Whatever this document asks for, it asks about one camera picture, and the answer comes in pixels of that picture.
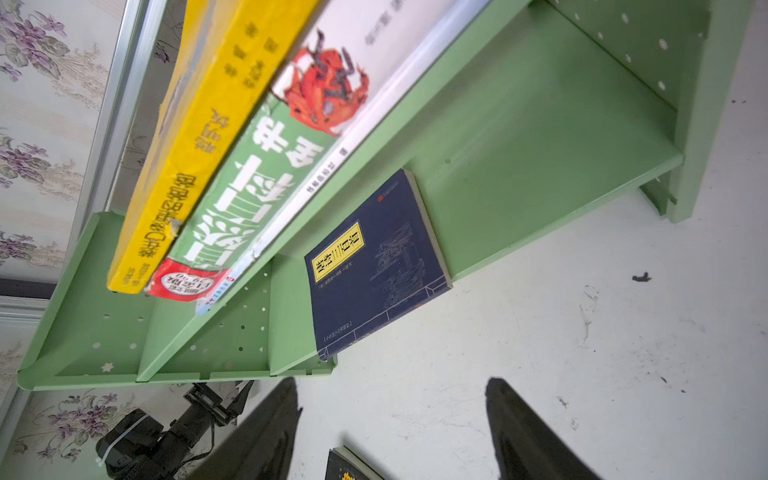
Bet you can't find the green red nature book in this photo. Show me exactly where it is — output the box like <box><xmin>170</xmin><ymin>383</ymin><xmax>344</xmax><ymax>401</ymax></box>
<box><xmin>143</xmin><ymin>1</ymin><xmax>452</xmax><ymax>303</ymax></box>

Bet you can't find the black book under blue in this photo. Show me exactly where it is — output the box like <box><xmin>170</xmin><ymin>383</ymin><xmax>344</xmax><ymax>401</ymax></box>
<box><xmin>325</xmin><ymin>446</ymin><xmax>384</xmax><ymax>480</ymax></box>

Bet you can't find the white blue swirl book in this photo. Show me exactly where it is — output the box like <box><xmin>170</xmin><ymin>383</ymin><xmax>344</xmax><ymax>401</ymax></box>
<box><xmin>195</xmin><ymin>1</ymin><xmax>487</xmax><ymax>316</ymax></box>

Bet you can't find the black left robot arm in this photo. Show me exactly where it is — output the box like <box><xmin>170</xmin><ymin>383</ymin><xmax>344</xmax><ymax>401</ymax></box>
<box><xmin>96</xmin><ymin>381</ymin><xmax>254</xmax><ymax>479</ymax></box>

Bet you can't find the aluminium frame top bar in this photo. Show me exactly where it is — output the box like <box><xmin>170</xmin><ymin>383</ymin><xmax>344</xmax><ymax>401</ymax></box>
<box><xmin>65</xmin><ymin>0</ymin><xmax>167</xmax><ymax>258</ymax></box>

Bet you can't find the green wooden bookshelf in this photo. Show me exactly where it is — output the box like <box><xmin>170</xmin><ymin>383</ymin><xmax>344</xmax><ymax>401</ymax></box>
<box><xmin>17</xmin><ymin>1</ymin><xmax>753</xmax><ymax>391</ymax></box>

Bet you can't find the yellow book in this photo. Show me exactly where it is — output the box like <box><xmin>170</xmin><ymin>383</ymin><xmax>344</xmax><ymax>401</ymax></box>
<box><xmin>106</xmin><ymin>1</ymin><xmax>317</xmax><ymax>294</ymax></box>

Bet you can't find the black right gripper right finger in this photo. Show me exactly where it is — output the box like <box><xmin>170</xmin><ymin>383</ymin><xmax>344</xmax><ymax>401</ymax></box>
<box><xmin>485</xmin><ymin>378</ymin><xmax>598</xmax><ymax>479</ymax></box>

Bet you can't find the dark blue book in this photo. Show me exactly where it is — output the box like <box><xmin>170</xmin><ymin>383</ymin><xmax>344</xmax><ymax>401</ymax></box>
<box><xmin>304</xmin><ymin>169</ymin><xmax>452</xmax><ymax>361</ymax></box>

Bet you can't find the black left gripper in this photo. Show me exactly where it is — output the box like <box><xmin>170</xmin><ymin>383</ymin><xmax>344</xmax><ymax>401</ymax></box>
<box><xmin>179</xmin><ymin>380</ymin><xmax>254</xmax><ymax>427</ymax></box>

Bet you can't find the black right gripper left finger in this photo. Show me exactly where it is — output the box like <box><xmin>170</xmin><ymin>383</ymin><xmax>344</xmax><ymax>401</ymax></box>
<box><xmin>189</xmin><ymin>378</ymin><xmax>302</xmax><ymax>480</ymax></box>

